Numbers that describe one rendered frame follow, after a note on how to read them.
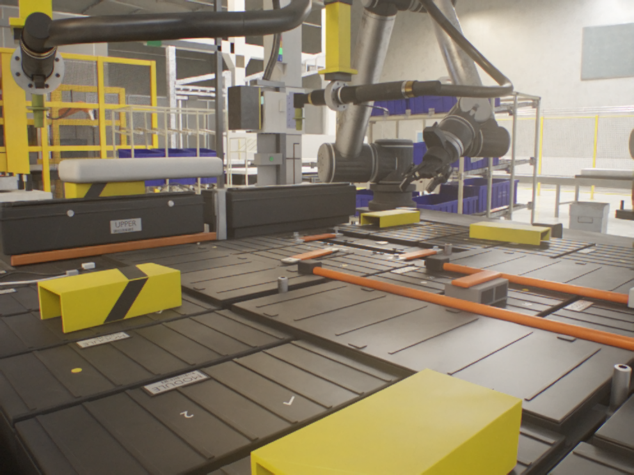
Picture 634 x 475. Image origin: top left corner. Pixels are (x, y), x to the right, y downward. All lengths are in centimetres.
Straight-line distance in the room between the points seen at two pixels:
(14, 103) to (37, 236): 957
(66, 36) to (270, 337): 40
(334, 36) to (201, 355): 117
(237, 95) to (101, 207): 267
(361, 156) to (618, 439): 230
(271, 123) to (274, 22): 315
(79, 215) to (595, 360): 92
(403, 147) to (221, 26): 211
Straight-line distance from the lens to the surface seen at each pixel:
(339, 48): 154
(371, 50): 231
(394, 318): 61
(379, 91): 143
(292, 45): 514
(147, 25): 63
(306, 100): 162
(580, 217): 723
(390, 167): 266
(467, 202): 393
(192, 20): 63
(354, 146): 255
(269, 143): 402
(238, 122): 371
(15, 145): 1060
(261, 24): 67
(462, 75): 203
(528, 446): 40
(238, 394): 45
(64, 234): 112
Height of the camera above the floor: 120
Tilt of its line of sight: 9 degrees down
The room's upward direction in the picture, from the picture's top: straight up
